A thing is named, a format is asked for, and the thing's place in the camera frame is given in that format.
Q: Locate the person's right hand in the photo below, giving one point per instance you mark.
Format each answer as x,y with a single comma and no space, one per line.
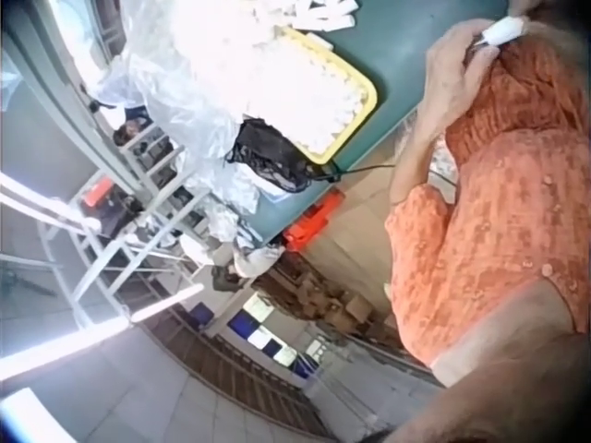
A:
526,4

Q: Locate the person's left hand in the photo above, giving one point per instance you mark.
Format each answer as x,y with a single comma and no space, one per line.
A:
450,69

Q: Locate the person's left fingers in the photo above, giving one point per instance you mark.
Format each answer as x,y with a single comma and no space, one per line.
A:
478,55

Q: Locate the person's right fingers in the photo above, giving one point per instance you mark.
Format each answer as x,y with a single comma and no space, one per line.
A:
519,6

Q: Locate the small white plastic bottle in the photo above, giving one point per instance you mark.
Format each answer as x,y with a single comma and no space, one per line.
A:
502,30

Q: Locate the yellow tray of white pieces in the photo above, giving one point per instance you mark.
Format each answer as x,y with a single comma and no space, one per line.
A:
318,97

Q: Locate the pile of white bottles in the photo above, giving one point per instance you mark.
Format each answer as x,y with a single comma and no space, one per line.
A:
318,11

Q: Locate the red plastic crate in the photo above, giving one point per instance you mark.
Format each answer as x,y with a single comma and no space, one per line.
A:
314,221

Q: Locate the black mesh bag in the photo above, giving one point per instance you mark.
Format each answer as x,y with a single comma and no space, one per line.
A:
265,152

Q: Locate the stack of brown cartons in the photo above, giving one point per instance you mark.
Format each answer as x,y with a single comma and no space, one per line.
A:
323,295

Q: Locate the clear plastic bag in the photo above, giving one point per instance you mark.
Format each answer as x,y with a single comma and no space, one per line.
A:
184,92

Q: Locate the white metal rack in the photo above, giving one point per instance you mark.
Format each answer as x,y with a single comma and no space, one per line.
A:
129,221

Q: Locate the fluorescent light tube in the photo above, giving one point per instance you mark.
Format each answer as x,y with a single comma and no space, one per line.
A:
46,203
60,346
168,302

